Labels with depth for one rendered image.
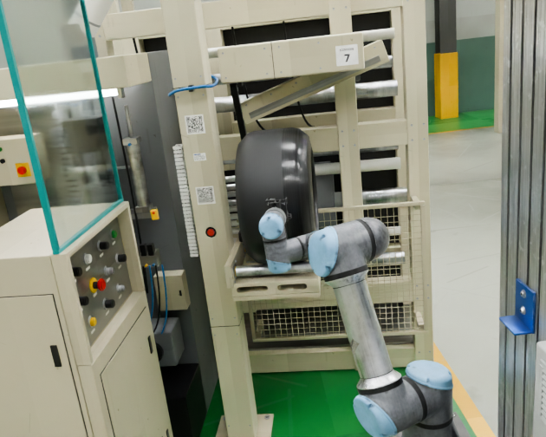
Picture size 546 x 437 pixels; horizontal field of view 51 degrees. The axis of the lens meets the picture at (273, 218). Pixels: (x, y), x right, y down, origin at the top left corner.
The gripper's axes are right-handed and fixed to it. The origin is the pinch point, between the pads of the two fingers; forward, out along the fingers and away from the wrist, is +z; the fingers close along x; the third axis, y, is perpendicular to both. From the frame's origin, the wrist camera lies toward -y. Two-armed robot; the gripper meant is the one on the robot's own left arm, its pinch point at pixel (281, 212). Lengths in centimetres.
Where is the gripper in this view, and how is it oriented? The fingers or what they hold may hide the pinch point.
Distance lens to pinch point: 209.6
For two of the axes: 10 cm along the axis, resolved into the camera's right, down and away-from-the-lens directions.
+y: -0.9, -9.8, -1.9
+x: -9.9, 0.7, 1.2
